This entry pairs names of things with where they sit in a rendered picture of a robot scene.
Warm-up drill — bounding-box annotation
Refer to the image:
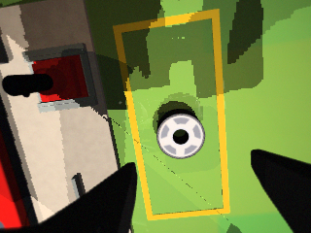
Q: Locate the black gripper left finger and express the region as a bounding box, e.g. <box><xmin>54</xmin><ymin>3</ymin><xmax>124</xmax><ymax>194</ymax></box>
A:
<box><xmin>0</xmin><ymin>162</ymin><xmax>138</xmax><ymax>233</ymax></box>

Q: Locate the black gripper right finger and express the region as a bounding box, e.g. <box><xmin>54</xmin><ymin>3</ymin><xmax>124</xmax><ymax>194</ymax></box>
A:
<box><xmin>251</xmin><ymin>149</ymin><xmax>311</xmax><ymax>233</ymax></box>

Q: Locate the yellow rectangular outline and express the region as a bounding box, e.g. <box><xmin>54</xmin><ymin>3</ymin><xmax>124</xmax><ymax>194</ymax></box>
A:
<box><xmin>113</xmin><ymin>9</ymin><xmax>229</xmax><ymax>220</ymax></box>

